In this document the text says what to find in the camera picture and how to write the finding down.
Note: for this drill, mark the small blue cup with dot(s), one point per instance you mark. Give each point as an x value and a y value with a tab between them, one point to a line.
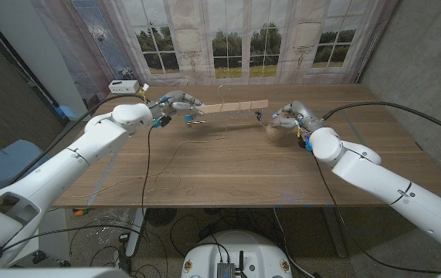
188	117

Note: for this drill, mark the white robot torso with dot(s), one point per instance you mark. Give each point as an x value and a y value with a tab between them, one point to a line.
239	243

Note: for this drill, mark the black door frame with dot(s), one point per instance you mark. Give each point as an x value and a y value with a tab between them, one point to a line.
11	58

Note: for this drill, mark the jute twine spool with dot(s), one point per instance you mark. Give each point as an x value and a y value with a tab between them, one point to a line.
280	129

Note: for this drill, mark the blue plastic bin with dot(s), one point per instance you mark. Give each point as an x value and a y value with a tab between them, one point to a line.
4	166

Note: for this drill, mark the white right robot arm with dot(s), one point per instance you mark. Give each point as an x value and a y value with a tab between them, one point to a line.
390	181

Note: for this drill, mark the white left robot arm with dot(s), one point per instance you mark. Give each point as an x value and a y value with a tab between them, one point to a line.
62	170

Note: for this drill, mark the white power strip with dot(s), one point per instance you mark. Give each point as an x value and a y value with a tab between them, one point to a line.
123	87

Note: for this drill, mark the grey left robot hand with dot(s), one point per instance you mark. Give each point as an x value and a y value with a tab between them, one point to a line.
175	102

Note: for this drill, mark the white table leg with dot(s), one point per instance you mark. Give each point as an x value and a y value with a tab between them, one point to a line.
135	231

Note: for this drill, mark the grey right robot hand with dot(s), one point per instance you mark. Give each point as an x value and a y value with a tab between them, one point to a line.
301	116

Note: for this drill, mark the grey table leg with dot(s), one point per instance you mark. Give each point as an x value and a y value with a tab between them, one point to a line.
334	231

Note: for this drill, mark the printed window backdrop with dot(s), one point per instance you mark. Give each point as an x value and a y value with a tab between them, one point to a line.
243	23

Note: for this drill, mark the small orange floor object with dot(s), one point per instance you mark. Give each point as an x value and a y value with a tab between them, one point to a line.
81	211

